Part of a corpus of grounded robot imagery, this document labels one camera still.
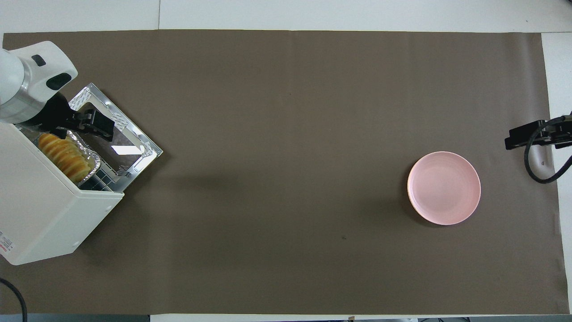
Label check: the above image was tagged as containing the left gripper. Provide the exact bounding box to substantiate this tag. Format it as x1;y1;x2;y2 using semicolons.
27;91;84;132

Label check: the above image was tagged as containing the golden ridged bread loaf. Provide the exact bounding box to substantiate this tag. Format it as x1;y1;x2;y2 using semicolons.
38;133;90;182

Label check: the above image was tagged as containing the bread in foil tray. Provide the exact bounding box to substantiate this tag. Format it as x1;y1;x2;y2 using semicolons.
32;130;103;184

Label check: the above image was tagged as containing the metal oven rack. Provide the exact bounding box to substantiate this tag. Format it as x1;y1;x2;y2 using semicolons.
80;166;118;192

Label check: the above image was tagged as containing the white toaster oven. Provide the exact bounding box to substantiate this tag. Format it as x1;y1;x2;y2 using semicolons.
0;83;164;267

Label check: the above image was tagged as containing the pink round plate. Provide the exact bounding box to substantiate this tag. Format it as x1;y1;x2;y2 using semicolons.
407;151;482;226

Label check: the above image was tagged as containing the black cable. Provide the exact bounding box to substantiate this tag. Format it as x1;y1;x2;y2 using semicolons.
0;277;28;322
524;115;572;184

